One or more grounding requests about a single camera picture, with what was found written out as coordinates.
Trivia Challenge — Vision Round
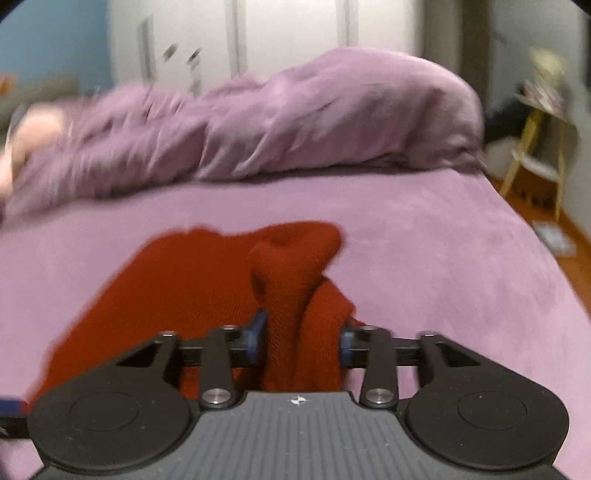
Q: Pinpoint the red knitted sweater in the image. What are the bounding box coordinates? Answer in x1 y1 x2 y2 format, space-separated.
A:
30 221 355 401

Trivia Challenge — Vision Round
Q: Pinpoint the purple bed sheet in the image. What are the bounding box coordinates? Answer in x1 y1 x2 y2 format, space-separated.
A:
1 169 590 479

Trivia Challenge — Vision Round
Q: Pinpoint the white bathroom scale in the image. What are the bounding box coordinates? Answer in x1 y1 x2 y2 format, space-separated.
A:
532 221 577 258

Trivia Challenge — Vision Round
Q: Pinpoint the black device at left edge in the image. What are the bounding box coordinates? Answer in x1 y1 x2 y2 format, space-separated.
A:
0 397 30 440

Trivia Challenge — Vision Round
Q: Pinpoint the purple crumpled duvet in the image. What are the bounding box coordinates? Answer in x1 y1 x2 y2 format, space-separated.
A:
1 47 484 220

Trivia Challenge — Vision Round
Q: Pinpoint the yellow wooden side table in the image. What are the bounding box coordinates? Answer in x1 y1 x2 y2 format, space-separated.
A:
498 45 578 222

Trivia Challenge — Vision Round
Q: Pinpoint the pink plush pig toy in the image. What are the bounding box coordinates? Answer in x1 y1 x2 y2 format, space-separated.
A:
1 103 68 201

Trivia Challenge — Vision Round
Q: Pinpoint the grey upholstered headboard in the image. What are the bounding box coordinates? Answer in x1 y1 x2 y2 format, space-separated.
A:
0 74 79 136

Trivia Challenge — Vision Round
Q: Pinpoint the white wardrobe with dark handles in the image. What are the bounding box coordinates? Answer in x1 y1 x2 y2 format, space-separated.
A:
108 0 423 94

